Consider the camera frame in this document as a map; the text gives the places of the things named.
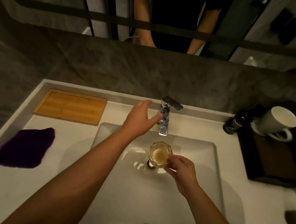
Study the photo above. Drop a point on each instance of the person's right hand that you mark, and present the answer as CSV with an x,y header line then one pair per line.
x,y
184,175

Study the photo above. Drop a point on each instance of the person's left hand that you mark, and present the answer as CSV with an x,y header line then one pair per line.
x,y
136,122

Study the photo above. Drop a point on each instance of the person's left thumb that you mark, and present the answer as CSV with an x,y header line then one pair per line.
x,y
156,118

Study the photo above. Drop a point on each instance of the person's right thumb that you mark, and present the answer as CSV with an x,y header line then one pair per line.
x,y
168,171

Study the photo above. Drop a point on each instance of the clear drinking glass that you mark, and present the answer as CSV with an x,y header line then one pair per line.
x,y
159,154

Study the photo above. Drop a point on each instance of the person's left forearm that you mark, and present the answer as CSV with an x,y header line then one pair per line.
x,y
82,176

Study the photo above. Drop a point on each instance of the person's right forearm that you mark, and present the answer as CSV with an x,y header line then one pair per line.
x,y
211,216

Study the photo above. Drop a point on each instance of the chrome faucet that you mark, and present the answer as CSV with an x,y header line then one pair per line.
x,y
165,117

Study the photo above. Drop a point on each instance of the metal sink drain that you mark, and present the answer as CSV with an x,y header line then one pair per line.
x,y
150,164

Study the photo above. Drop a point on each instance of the white sink basin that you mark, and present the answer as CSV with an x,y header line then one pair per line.
x,y
137,198

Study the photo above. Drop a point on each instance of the dark bottle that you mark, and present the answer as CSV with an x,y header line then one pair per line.
x,y
236,123

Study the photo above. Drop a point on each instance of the wooden tray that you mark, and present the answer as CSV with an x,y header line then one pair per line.
x,y
70,107

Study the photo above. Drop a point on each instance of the dark brown tray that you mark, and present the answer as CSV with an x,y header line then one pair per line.
x,y
273,159

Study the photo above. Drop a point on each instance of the purple cloth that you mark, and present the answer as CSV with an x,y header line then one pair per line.
x,y
24,148

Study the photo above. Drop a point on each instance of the black framed mirror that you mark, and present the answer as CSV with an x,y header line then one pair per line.
x,y
69,6

